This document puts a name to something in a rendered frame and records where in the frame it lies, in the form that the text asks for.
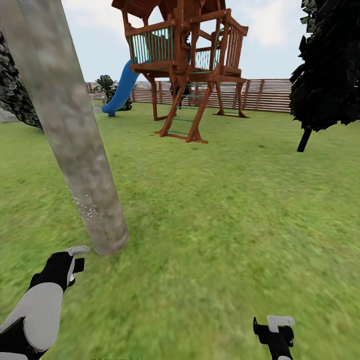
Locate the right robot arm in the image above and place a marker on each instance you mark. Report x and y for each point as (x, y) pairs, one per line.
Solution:
(278, 335)

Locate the bush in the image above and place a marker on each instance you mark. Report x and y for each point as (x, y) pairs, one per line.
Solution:
(126, 106)
(13, 94)
(105, 85)

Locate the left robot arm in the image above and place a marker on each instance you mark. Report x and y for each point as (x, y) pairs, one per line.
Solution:
(33, 326)

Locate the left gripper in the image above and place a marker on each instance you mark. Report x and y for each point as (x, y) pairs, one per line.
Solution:
(79, 265)

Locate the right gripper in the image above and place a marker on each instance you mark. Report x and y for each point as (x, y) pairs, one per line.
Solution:
(284, 336)

